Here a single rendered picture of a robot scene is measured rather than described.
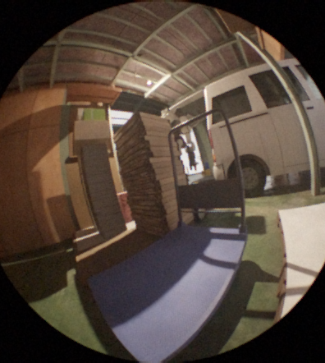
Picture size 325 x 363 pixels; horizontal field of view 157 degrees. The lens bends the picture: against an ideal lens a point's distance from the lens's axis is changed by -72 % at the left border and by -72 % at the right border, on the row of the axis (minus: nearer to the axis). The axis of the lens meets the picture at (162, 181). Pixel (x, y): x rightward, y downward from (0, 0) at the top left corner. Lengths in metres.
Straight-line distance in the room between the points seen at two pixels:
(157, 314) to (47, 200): 1.86
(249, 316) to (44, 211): 2.18
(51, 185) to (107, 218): 1.11
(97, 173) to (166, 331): 1.19
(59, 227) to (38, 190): 0.60
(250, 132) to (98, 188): 1.86
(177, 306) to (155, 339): 0.13
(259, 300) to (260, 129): 1.64
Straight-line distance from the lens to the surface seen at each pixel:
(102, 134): 1.20
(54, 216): 1.98
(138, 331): 0.41
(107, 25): 2.43
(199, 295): 0.43
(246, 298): 0.64
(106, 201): 1.19
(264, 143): 1.69
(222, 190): 0.65
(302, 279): 0.61
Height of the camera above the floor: 0.56
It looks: 3 degrees down
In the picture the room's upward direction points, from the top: 13 degrees counter-clockwise
